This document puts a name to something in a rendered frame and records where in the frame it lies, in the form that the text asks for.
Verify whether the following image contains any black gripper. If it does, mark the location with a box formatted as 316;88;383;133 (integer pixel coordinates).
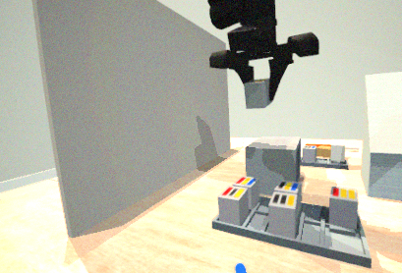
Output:
209;6;319;101

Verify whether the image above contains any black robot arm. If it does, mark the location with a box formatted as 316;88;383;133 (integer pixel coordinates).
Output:
207;0;276;53

